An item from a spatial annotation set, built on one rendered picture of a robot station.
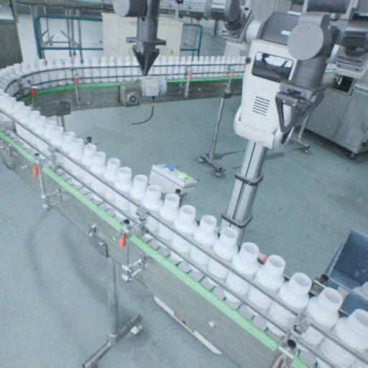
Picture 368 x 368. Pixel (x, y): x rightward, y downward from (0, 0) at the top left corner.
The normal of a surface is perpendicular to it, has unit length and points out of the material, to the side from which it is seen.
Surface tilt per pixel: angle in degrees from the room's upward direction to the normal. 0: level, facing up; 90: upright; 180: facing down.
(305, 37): 89
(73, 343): 0
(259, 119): 90
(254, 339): 90
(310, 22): 89
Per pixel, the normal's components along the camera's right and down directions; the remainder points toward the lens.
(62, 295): 0.11, -0.83
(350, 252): -0.64, 0.36
